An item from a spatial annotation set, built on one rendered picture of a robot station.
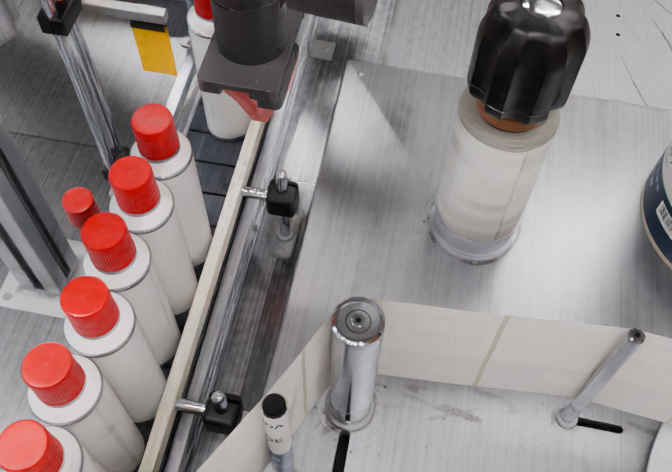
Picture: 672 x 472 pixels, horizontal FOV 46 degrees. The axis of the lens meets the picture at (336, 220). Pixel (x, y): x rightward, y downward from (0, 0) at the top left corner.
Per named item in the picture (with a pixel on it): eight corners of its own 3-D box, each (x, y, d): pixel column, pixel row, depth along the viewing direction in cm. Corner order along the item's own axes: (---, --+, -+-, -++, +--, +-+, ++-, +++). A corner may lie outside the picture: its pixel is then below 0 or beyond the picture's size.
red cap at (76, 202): (68, 205, 87) (60, 188, 85) (99, 200, 88) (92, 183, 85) (69, 230, 86) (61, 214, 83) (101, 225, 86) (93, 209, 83)
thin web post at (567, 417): (576, 431, 70) (652, 350, 54) (554, 427, 70) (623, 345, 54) (577, 410, 71) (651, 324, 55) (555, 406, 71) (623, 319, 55)
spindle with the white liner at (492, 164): (513, 269, 79) (605, 60, 53) (424, 253, 79) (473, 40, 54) (519, 195, 83) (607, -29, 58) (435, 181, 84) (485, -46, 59)
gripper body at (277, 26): (305, 18, 67) (304, -53, 61) (277, 108, 62) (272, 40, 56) (232, 7, 68) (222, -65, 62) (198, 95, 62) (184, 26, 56)
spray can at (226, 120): (247, 145, 86) (229, 3, 69) (201, 138, 86) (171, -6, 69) (259, 109, 89) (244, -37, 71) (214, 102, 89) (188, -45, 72)
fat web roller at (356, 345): (370, 436, 69) (385, 356, 53) (320, 426, 70) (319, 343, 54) (379, 387, 72) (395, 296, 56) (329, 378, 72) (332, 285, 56)
